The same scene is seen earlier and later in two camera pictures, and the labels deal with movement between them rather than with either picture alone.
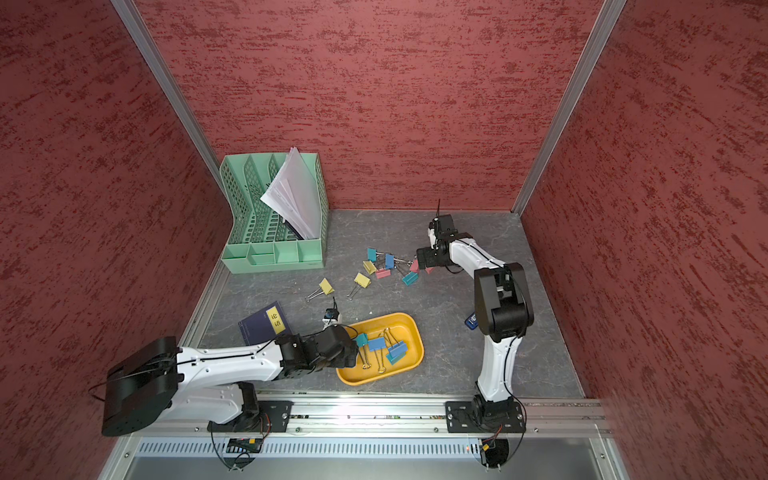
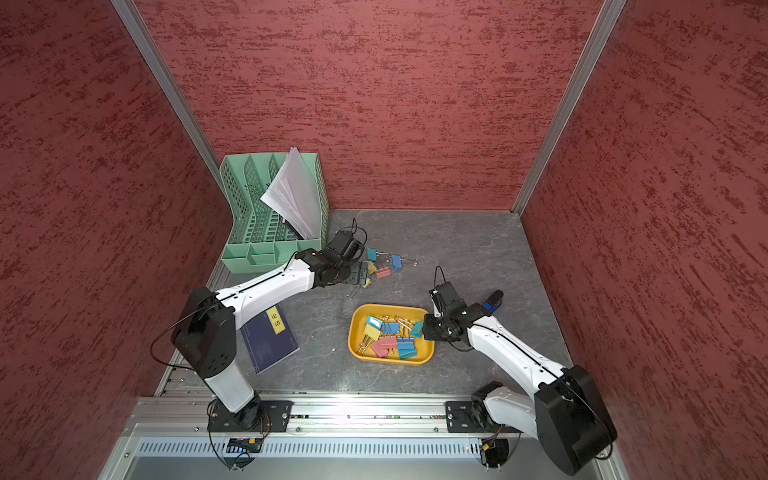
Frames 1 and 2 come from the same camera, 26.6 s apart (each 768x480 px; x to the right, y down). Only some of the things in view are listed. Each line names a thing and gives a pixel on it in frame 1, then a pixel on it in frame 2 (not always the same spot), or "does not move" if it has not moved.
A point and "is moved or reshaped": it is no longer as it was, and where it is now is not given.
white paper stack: x=294 y=191 does not move
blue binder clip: x=378 y=344 → x=391 y=328
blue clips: x=396 y=358 → x=407 y=354
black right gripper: x=431 y=261 → x=429 y=331
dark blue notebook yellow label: x=264 y=325 does not move
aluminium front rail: x=399 y=417 does not move
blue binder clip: x=396 y=348 is moved or reshaped
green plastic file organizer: x=258 y=237 does not move
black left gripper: x=341 y=361 → x=357 y=269
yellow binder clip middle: x=360 y=280 does not move
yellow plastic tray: x=386 y=344 → x=425 y=348
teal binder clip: x=409 y=278 → x=417 y=329
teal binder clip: x=362 y=340 → x=374 y=321
